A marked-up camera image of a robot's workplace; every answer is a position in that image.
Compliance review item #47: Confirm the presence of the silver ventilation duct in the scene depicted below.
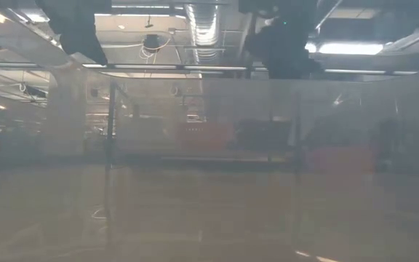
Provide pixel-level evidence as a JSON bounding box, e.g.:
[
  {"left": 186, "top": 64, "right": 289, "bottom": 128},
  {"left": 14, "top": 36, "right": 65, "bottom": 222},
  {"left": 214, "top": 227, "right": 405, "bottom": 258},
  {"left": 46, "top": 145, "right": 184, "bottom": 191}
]
[{"left": 0, "top": 5, "right": 74, "bottom": 70}]

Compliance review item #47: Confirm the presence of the orange slotted plastic basket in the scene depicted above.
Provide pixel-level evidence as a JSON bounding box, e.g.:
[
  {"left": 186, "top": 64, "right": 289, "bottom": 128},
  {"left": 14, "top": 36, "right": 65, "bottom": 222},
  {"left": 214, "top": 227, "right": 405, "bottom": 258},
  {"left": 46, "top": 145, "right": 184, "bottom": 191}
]
[{"left": 175, "top": 122, "right": 236, "bottom": 151}]

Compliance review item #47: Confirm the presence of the ribbed spiral duct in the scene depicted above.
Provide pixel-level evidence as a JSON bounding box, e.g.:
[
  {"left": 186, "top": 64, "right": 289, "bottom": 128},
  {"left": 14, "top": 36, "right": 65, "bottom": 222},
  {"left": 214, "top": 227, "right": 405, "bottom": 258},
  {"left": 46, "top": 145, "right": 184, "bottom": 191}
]
[{"left": 184, "top": 2, "right": 220, "bottom": 47}]

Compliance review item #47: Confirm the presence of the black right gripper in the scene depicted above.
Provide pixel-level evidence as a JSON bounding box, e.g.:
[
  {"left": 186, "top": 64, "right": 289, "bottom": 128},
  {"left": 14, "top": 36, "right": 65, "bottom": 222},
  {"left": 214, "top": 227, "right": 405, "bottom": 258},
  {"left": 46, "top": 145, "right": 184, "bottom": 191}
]
[{"left": 247, "top": 21, "right": 323, "bottom": 79}]

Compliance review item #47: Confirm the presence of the long linear light bar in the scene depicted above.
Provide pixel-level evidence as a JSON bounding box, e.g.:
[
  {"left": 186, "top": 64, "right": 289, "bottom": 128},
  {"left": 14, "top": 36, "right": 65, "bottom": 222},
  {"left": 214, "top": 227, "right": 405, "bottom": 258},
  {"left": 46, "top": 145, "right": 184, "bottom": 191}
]
[{"left": 0, "top": 60, "right": 419, "bottom": 76}]

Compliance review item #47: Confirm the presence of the rectangular ceiling light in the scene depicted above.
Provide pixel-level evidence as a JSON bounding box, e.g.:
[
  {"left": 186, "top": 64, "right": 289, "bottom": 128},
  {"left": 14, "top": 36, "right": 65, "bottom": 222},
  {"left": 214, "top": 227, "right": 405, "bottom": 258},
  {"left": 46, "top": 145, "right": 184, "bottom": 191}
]
[{"left": 303, "top": 41, "right": 385, "bottom": 56}]

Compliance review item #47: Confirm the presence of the black ceiling camera, white cable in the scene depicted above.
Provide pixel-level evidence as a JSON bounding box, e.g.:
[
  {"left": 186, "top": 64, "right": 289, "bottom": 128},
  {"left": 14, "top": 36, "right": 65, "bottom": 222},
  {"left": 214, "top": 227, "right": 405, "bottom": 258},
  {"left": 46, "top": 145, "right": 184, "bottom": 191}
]
[{"left": 138, "top": 32, "right": 174, "bottom": 61}]

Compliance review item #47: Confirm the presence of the clear plastic basket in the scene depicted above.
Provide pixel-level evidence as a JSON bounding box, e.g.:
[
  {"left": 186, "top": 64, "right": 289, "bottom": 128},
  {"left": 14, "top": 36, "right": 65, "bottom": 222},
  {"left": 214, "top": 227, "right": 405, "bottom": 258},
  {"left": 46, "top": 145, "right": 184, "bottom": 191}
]
[{"left": 0, "top": 72, "right": 419, "bottom": 262}]

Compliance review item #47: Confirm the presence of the ceiling light strip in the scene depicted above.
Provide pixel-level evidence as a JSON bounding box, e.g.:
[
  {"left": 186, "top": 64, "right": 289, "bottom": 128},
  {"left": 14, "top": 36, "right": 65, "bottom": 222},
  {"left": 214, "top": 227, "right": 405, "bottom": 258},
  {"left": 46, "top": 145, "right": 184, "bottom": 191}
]
[{"left": 95, "top": 4, "right": 188, "bottom": 18}]

